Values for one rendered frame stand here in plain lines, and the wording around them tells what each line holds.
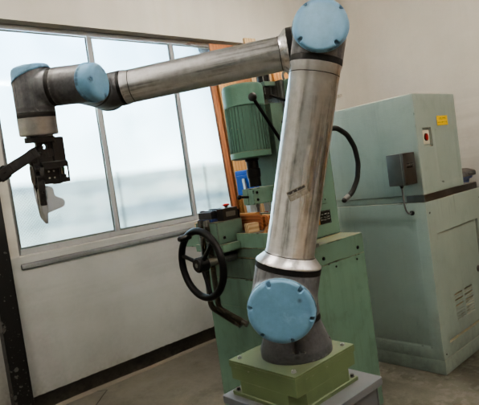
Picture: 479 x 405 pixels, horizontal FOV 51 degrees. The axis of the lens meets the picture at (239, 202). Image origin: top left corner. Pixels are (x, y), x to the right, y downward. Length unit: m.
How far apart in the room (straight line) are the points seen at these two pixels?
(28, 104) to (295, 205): 0.66
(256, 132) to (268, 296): 1.11
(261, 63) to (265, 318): 0.60
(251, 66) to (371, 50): 3.26
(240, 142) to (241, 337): 0.82
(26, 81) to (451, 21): 3.38
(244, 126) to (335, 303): 0.83
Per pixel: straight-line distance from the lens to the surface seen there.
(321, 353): 1.33
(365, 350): 2.40
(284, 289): 1.07
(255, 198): 2.10
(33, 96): 1.28
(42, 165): 1.29
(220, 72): 1.27
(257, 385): 1.35
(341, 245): 2.22
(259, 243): 1.94
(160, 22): 3.64
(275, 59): 1.26
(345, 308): 2.25
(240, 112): 2.08
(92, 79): 1.22
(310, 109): 1.08
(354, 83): 4.54
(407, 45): 4.31
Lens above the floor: 1.13
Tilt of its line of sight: 3 degrees down
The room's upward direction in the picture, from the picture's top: 8 degrees counter-clockwise
